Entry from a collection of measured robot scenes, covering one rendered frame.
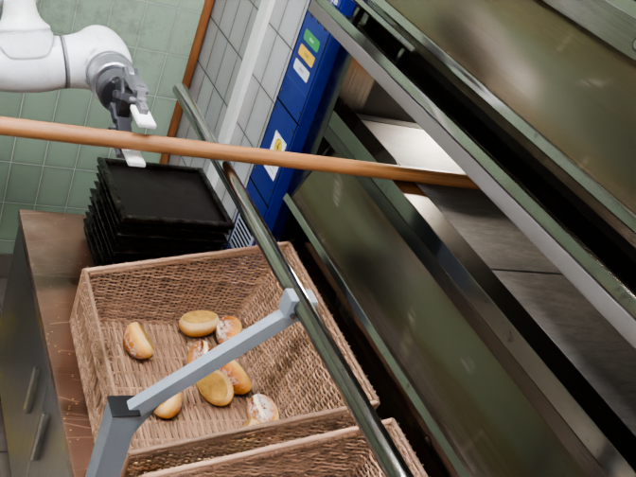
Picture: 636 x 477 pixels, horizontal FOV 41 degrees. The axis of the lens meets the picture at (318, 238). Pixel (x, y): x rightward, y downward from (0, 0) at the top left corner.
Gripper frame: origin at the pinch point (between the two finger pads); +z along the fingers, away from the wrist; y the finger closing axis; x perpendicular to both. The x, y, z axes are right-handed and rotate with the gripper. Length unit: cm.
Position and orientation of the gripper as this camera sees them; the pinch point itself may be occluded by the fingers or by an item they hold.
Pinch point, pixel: (138, 137)
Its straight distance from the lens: 151.4
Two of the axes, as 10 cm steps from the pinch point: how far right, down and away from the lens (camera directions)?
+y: -3.3, 8.2, 4.7
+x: -8.7, -0.7, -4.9
